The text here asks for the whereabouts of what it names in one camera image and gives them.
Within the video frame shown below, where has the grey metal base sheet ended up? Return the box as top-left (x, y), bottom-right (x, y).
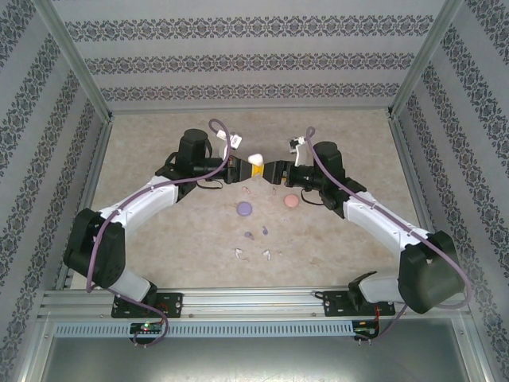
top-left (37, 333), bottom-right (484, 382)

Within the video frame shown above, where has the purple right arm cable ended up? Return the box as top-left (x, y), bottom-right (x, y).
top-left (304, 126), bottom-right (474, 347)

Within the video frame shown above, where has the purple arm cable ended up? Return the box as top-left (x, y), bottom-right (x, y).
top-left (86, 118), bottom-right (235, 347)
top-left (304, 126), bottom-right (474, 347)

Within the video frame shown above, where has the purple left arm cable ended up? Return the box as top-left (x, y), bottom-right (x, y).
top-left (86, 118), bottom-right (235, 347)

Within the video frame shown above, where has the aluminium table side rail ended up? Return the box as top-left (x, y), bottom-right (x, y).
top-left (386, 111), bottom-right (438, 236)
top-left (55, 113), bottom-right (116, 291)

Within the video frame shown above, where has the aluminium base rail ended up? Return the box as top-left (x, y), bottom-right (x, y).
top-left (39, 286), bottom-right (464, 322)

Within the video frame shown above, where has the aluminium corner frame post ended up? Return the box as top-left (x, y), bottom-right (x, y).
top-left (33, 0), bottom-right (115, 120)
top-left (387, 0), bottom-right (466, 119)

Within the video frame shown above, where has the grey slotted cable duct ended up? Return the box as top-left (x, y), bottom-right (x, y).
top-left (53, 321), bottom-right (356, 338)

